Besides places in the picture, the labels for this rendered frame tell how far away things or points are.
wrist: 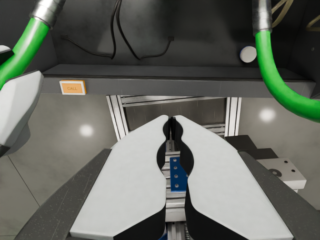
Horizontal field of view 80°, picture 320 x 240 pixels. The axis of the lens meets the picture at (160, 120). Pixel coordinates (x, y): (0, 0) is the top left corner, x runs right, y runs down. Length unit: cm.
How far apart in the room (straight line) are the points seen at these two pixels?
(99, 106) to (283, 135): 153
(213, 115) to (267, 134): 64
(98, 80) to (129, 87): 7
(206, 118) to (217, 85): 90
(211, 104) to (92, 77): 96
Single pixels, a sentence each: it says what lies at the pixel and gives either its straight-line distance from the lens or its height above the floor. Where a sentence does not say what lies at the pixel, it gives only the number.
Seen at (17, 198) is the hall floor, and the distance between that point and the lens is 268.
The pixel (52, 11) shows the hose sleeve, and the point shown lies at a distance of 20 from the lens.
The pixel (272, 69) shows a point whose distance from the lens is 21.
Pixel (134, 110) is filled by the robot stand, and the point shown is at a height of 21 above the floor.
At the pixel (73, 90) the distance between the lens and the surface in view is 47.
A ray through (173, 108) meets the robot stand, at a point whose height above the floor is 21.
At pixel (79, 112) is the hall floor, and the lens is 166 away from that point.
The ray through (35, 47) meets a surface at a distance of 19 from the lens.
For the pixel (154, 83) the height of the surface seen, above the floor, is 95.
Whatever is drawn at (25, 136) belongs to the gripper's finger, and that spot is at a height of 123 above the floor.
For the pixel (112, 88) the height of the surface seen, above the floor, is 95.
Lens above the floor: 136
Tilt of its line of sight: 61 degrees down
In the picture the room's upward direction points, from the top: 178 degrees counter-clockwise
